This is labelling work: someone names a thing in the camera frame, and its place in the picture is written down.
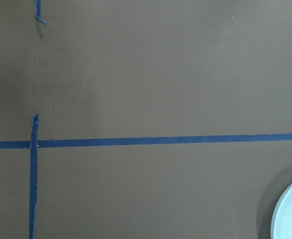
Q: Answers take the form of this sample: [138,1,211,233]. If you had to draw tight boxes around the light blue plate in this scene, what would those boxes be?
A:
[271,184,292,239]

